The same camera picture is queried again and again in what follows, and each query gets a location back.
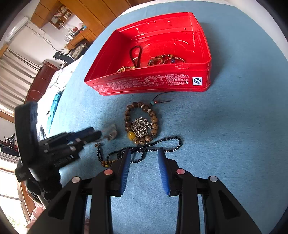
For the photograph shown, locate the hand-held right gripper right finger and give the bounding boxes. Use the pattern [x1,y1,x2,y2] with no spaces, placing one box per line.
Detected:
[157,148,263,234]

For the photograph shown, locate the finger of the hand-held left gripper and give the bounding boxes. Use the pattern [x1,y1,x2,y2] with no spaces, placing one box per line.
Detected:
[39,127,95,147]
[44,131,102,168]

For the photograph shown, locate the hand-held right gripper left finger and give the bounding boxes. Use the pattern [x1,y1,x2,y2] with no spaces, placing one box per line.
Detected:
[28,148,132,234]

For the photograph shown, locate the black bead necklace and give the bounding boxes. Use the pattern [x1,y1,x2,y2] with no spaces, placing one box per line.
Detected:
[96,136,182,168]

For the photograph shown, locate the silver wristwatch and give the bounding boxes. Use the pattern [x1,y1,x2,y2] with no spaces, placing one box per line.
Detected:
[100,124,119,141]

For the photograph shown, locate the red tin box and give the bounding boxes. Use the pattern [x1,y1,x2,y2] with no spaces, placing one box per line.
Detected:
[84,12,212,97]

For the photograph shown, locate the black cord gold pendant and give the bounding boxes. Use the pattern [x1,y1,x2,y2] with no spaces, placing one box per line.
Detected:
[129,46,144,69]

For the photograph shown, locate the gold bangle with charm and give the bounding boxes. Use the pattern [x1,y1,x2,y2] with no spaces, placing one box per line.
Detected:
[163,57,186,65]

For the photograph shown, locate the colourful bead bracelet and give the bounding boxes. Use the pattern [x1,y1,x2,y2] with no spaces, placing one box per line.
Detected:
[147,53,175,67]

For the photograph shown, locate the turquoise cloth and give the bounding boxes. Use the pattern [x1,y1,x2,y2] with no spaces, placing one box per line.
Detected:
[47,91,63,131]

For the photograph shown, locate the rhinestone brooch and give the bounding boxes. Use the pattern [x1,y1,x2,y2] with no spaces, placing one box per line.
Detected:
[131,117,151,138]

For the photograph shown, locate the white quilt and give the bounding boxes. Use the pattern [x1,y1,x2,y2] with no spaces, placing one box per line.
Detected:
[37,63,80,135]

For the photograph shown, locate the dark wooden headboard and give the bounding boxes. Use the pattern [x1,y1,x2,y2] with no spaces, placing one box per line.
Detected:
[24,60,59,103]

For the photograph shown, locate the striped curtain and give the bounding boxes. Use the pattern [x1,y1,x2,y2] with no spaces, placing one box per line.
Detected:
[0,48,42,107]

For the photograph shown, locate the black office chair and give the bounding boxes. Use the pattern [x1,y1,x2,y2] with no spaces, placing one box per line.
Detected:
[53,51,75,66]

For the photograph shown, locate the wooden desk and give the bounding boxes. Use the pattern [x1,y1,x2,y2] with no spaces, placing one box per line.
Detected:
[66,30,96,51]

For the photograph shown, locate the white air conditioner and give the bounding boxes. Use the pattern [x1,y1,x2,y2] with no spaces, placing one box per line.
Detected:
[3,18,29,44]

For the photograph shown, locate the wooden wardrobe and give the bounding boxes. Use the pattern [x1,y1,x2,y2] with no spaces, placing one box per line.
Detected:
[74,0,133,39]

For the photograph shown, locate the brown wooden bead bracelet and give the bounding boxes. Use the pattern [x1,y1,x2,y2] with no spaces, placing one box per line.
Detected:
[124,92,173,146]

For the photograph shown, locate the wall cabinet with bookshelf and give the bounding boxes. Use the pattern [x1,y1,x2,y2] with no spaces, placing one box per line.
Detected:
[31,0,84,31]

